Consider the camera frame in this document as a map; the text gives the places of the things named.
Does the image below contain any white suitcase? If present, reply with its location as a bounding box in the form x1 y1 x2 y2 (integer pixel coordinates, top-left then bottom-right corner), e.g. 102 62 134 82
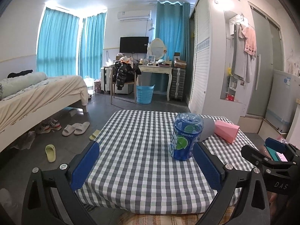
100 66 116 92

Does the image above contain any clear water jug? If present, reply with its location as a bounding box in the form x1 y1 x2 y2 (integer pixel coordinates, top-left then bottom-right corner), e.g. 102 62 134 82
84 75 95 94

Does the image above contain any black cloth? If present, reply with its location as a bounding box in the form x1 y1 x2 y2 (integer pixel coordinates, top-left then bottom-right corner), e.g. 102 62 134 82
7 70 34 78

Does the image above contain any white slipper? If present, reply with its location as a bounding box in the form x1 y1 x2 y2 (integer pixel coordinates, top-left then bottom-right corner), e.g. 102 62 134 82
62 124 76 137
74 121 91 135

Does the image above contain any frosted glass door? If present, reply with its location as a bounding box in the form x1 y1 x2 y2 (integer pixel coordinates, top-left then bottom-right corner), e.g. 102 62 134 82
248 2 284 118

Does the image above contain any wooden chair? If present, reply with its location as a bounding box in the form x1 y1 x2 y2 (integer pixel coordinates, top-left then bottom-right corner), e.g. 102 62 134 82
110 63 139 105

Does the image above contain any dark teal curtain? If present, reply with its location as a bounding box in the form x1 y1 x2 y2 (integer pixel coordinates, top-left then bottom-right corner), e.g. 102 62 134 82
155 1 191 92

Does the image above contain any oval white mirror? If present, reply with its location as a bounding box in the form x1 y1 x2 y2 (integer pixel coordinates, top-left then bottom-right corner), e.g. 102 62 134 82
148 38 167 61

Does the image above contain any white air conditioner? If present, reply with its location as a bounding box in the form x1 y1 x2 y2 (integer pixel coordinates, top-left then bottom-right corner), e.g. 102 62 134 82
116 10 152 21

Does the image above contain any narrow teal curtain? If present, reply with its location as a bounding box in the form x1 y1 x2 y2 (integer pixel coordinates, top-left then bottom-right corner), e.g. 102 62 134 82
78 14 105 80

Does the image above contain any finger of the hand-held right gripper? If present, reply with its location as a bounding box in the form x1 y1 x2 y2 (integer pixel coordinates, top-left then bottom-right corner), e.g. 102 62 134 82
264 137 296 163
241 145 270 169

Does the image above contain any grey checked tablecloth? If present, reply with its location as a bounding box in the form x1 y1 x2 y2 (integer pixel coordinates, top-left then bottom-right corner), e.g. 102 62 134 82
75 109 260 215

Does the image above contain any orange plaid blanket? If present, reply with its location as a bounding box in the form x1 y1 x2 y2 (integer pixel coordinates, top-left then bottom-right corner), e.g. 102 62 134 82
115 212 202 225

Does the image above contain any clear plastic bag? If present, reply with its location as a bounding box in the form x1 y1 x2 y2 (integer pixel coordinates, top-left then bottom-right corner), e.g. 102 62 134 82
13 131 36 151

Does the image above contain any pink box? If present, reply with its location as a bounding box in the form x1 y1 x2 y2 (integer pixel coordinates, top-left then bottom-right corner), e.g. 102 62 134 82
214 120 240 144

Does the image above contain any small white fridge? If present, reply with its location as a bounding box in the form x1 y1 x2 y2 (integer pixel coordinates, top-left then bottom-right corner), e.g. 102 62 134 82
264 69 300 133

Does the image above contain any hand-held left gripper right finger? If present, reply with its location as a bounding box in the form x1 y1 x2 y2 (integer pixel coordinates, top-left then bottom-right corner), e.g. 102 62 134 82
193 142 275 225

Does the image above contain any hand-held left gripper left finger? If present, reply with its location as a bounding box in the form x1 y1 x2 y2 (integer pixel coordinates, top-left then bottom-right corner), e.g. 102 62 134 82
24 141 101 225

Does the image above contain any yellow-green slipper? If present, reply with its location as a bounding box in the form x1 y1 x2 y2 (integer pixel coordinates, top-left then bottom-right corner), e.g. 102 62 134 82
89 129 102 141
45 144 57 162

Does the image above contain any black television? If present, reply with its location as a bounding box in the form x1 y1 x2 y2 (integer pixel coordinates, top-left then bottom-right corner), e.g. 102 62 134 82
119 37 149 54

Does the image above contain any grey hanging garment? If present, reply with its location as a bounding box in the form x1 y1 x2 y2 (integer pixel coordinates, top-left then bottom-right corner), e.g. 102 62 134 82
232 23 249 83

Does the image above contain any black jacket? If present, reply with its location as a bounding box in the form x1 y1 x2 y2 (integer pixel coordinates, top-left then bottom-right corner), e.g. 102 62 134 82
112 60 141 91

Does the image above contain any wide teal curtain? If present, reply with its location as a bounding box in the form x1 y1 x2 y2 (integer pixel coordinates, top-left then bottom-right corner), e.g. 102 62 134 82
36 7 81 78

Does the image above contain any pink hanging towel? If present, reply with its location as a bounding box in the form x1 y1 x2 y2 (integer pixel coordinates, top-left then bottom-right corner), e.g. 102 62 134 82
243 25 258 57

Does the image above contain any cream dressing table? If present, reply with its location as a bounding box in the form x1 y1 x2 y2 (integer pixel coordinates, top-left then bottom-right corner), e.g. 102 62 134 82
138 63 173 101

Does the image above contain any blue laundry basket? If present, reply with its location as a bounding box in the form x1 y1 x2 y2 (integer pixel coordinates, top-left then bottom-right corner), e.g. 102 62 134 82
136 84 155 104

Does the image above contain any grey cup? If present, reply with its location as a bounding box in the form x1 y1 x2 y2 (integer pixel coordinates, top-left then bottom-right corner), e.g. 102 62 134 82
199 118 216 142

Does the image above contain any light green duvet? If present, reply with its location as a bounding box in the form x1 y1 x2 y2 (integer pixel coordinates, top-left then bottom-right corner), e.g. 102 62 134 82
0 72 48 99

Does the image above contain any dark ribbed suitcase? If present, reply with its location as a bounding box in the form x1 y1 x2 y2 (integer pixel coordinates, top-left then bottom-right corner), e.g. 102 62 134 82
169 67 186 102

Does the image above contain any pair of sneakers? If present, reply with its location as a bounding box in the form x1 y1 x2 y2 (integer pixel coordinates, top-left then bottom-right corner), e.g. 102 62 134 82
35 119 62 134

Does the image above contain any bed with beige sheet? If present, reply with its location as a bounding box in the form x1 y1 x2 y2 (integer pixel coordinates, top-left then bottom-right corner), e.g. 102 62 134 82
0 74 89 153

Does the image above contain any white wardrobe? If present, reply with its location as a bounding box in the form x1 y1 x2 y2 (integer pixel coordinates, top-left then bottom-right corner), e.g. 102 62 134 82
188 0 249 117

